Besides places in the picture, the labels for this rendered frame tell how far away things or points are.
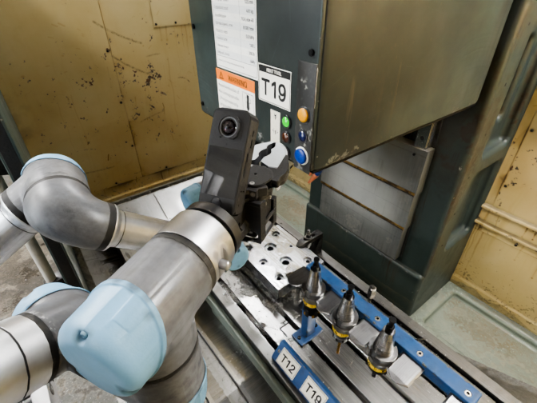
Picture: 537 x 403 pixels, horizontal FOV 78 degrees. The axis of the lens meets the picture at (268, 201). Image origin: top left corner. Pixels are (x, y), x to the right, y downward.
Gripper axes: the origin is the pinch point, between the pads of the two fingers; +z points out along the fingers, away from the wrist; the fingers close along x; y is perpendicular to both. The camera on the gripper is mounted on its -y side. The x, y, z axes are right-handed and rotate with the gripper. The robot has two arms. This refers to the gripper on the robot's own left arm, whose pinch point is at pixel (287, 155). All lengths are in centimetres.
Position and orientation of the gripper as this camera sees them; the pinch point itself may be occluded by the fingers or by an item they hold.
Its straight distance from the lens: 104.8
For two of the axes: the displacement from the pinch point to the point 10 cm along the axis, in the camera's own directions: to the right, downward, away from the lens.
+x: 6.1, 4.5, -6.6
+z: 7.9, -3.7, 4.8
